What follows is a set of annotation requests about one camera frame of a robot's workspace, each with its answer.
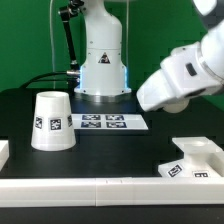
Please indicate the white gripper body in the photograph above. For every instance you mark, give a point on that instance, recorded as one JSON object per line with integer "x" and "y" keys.
{"x": 183, "y": 75}

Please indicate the white lamp shade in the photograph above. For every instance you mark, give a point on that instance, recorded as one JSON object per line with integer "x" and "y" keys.
{"x": 52, "y": 125}

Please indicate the white fence bar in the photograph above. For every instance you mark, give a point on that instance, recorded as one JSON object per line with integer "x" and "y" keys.
{"x": 110, "y": 192}
{"x": 4, "y": 152}

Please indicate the white left fence bar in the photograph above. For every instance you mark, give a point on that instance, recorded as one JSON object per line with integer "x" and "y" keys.
{"x": 4, "y": 152}

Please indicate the white marker sheet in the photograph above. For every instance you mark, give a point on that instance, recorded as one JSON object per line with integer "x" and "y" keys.
{"x": 109, "y": 121}

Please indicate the white lamp bulb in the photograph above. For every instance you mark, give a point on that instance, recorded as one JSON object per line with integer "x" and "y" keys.
{"x": 176, "y": 107}

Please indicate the white lamp base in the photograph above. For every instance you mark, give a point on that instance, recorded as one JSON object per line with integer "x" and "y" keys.
{"x": 202, "y": 159}

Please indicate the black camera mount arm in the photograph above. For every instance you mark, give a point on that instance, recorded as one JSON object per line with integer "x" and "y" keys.
{"x": 67, "y": 12}

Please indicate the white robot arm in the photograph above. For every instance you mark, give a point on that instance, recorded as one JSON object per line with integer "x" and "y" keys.
{"x": 103, "y": 74}

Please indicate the white front fence bar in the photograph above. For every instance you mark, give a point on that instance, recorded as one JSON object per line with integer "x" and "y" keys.
{"x": 110, "y": 192}

